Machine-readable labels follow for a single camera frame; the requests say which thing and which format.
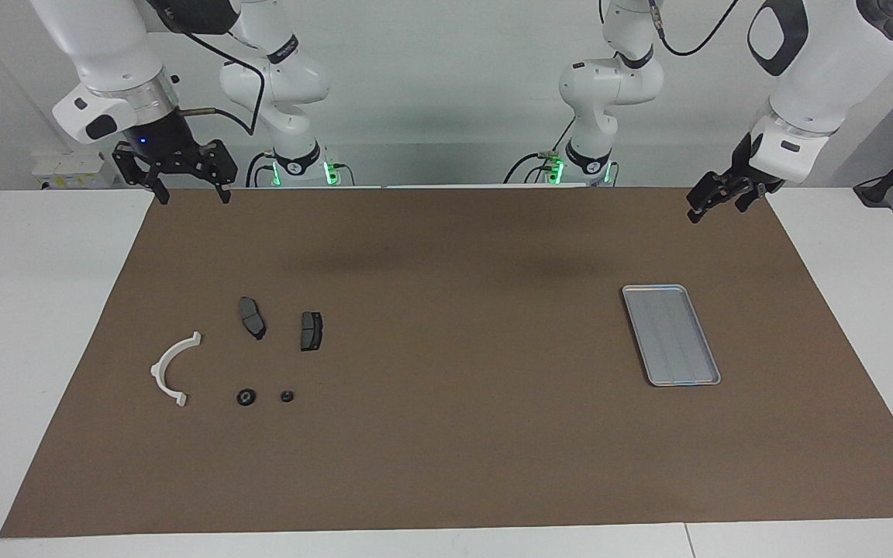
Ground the black base cable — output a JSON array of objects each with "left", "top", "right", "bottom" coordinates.
[
  {"left": 245, "top": 151, "right": 273, "bottom": 188},
  {"left": 503, "top": 116, "right": 576, "bottom": 184}
]

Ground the black right base cable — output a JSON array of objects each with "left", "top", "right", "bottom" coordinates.
[{"left": 245, "top": 151, "right": 273, "bottom": 188}]

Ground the black left base cable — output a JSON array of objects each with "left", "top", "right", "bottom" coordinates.
[{"left": 503, "top": 116, "right": 576, "bottom": 184}]

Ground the white curved plastic bracket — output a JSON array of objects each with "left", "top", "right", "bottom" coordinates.
[{"left": 150, "top": 332, "right": 203, "bottom": 408}]

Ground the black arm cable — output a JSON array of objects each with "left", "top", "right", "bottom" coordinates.
[
  {"left": 179, "top": 27, "right": 267, "bottom": 139},
  {"left": 648, "top": 0, "right": 742, "bottom": 57}
]

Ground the silver metal tray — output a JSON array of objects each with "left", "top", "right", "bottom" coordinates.
[{"left": 622, "top": 284, "right": 722, "bottom": 387}]

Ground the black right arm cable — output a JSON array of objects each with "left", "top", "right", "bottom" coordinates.
[{"left": 179, "top": 27, "right": 267, "bottom": 139}]

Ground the white power strip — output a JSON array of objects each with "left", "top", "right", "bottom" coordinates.
[{"left": 32, "top": 151, "right": 118, "bottom": 189}]

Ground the dark grey curved brake pad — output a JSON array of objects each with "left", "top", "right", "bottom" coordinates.
[{"left": 239, "top": 297, "right": 267, "bottom": 341}]

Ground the brown table mat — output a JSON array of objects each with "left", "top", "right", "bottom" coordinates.
[{"left": 0, "top": 186, "right": 893, "bottom": 538}]

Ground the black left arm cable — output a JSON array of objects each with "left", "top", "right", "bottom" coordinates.
[{"left": 648, "top": 0, "right": 742, "bottom": 57}]

